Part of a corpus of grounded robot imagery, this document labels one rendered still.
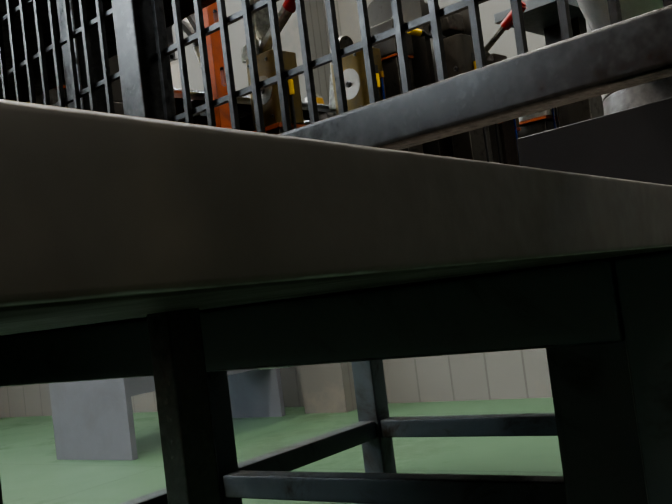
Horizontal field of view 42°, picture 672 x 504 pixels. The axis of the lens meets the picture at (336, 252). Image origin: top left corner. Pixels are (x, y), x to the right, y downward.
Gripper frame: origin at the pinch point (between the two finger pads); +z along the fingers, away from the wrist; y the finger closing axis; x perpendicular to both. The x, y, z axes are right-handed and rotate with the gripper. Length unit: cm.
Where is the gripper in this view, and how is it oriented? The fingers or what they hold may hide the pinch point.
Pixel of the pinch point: (197, 81)
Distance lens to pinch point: 154.5
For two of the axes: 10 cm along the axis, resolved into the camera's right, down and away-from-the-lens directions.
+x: -7.2, 4.0, -5.7
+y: -5.9, 0.8, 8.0
